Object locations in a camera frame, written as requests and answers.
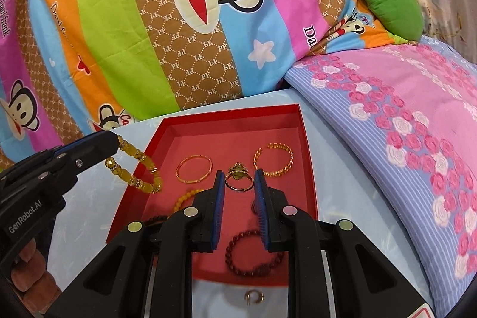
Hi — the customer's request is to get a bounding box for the dark red bead bracelet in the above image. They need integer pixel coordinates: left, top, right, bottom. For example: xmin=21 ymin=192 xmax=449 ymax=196
xmin=224 ymin=228 xmax=285 ymax=278

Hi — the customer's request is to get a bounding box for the yellow crystal bead bracelet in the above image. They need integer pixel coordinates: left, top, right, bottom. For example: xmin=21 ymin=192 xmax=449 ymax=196
xmin=104 ymin=134 xmax=164 ymax=195

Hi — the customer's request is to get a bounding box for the yellow amber bead bracelet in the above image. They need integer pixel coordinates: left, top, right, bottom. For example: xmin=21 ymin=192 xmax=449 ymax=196
xmin=172 ymin=187 xmax=205 ymax=214

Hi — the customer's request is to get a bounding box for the gold ring with stone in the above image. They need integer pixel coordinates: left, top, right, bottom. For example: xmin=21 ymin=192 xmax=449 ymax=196
xmin=224 ymin=162 xmax=255 ymax=193

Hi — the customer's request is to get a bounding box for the red jewelry tray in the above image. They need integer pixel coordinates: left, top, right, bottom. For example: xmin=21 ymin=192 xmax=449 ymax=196
xmin=106 ymin=104 xmax=318 ymax=286

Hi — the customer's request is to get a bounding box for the left hand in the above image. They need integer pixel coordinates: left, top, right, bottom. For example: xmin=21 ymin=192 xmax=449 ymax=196
xmin=10 ymin=239 xmax=61 ymax=314

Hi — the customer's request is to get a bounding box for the thin gold bangle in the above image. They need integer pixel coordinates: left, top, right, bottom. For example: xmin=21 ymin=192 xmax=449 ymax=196
xmin=175 ymin=154 xmax=213 ymax=185

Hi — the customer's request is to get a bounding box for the twisted gold bangle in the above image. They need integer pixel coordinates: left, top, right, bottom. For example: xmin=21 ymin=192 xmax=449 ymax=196
xmin=253 ymin=142 xmax=294 ymax=178

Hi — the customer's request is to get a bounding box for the pink floral blue pillow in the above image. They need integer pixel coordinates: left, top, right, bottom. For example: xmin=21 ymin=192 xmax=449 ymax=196
xmin=285 ymin=36 xmax=476 ymax=317

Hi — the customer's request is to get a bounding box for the colourful monkey cartoon quilt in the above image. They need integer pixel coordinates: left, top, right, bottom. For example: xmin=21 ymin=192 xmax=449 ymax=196
xmin=1 ymin=0 xmax=421 ymax=168

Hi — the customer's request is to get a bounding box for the small silver ring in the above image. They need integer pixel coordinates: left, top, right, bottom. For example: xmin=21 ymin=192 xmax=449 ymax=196
xmin=244 ymin=289 xmax=265 ymax=306

